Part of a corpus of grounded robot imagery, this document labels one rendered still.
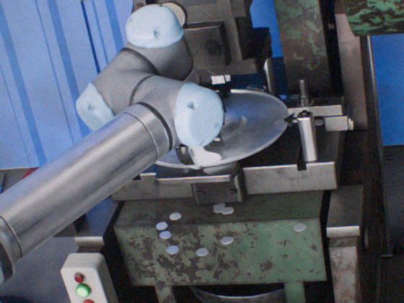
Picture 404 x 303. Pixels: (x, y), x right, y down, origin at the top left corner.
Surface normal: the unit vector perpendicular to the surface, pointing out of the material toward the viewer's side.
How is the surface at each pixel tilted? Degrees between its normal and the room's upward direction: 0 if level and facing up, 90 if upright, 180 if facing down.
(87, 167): 47
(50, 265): 0
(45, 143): 90
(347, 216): 0
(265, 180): 90
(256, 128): 0
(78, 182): 65
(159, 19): 24
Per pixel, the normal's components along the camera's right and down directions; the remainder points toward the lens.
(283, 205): -0.18, -0.87
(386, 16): 0.00, 0.97
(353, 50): -0.24, 0.22
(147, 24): -0.23, -0.58
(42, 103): -0.19, 0.49
